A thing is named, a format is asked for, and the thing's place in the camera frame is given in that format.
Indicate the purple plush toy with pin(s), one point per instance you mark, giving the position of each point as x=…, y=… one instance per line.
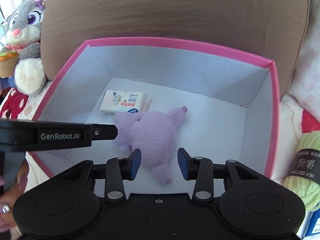
x=155, y=135

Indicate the grey bunny plush toy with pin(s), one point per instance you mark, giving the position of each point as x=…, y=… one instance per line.
x=25, y=22

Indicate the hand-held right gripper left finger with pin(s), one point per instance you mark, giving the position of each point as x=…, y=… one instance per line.
x=136, y=163

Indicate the person's left hand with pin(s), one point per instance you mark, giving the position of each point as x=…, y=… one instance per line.
x=7, y=217

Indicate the bear printed blanket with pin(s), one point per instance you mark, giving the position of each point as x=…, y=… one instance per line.
x=15, y=102

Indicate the pink checkered bunny pillow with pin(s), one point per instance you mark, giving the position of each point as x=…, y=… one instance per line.
x=312, y=62

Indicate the brown embroidered pillow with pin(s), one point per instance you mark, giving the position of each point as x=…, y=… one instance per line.
x=175, y=12

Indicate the green yarn ball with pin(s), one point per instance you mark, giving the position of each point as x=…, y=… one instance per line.
x=295, y=190

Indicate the pink cardboard box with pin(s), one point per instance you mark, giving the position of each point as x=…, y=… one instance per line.
x=225, y=135

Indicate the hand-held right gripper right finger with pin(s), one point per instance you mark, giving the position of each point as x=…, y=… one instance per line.
x=183, y=165

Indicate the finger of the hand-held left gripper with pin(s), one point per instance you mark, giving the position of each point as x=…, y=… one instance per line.
x=105, y=132

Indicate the blue wet wipes pack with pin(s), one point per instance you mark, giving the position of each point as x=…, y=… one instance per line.
x=312, y=227

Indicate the white tissue pack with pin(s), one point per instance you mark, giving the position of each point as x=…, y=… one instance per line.
x=120, y=102

